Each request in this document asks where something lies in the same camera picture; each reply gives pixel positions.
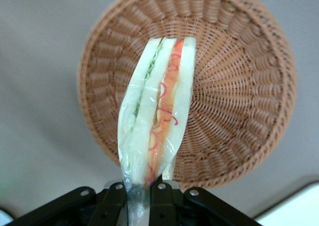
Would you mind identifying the cream rectangular tray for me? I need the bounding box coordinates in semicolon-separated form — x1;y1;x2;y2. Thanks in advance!
254;183;319;226

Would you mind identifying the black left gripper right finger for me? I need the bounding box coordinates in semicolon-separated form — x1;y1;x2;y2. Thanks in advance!
149;180;262;226

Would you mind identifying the brown round wicker basket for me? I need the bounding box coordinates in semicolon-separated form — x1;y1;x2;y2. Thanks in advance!
78;0;298;190

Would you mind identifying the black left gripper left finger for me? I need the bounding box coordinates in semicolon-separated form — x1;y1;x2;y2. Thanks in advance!
7;182;129;226

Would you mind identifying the plastic triangle sandwich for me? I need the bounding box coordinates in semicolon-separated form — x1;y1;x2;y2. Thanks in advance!
117;36;197;226

